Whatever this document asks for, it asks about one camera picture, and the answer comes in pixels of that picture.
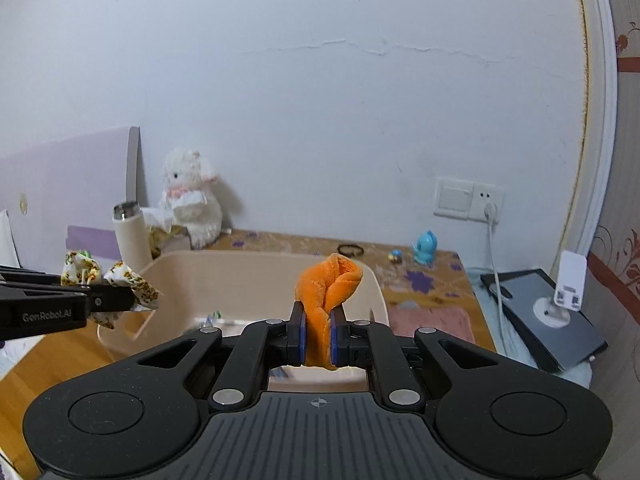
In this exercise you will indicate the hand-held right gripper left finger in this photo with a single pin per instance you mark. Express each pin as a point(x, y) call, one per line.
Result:
point(301, 346)

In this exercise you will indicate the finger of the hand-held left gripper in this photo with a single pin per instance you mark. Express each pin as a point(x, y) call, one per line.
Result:
point(30, 276)
point(112, 302)

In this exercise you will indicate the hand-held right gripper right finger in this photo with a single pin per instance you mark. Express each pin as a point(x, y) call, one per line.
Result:
point(334, 346)

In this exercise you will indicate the floral print cloth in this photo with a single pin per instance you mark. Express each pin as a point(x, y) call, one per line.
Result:
point(125, 273)

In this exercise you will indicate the orange plush cloth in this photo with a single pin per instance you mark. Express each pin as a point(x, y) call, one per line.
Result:
point(331, 280)

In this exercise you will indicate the beige plastic storage bin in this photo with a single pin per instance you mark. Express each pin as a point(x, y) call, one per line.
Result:
point(240, 281)

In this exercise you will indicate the white paper sheet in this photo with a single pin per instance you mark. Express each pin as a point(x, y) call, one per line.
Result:
point(7, 245)

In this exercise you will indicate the beige thermos bottle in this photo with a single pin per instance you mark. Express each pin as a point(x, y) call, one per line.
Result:
point(132, 240)

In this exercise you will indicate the tissue pack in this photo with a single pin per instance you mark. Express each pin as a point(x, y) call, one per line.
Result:
point(167, 237)

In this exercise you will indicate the pink towel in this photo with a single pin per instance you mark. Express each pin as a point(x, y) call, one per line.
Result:
point(430, 325)

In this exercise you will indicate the purple bed headboard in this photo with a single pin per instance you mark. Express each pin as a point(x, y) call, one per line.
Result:
point(65, 175)

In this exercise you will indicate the small blue yellow figurine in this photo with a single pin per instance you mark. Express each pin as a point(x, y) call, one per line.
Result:
point(396, 256)

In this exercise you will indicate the blue bird figurine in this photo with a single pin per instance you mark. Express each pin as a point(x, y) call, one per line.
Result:
point(425, 249)

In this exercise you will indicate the white plush sheep toy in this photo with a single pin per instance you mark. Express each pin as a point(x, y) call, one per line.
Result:
point(192, 195)

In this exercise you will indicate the dark grey laptop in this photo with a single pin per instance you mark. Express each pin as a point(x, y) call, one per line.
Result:
point(525, 295)

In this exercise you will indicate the white power plug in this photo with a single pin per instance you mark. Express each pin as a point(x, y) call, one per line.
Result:
point(491, 212)

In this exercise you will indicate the white phone stand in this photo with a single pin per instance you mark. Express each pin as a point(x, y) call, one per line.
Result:
point(570, 270)

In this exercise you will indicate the white wall switch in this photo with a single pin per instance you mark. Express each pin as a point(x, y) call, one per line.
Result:
point(451, 197)

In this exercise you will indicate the white wall socket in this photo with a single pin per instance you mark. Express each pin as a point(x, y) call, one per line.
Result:
point(495, 192)

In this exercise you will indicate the white door frame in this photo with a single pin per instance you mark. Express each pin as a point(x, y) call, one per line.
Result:
point(600, 110)

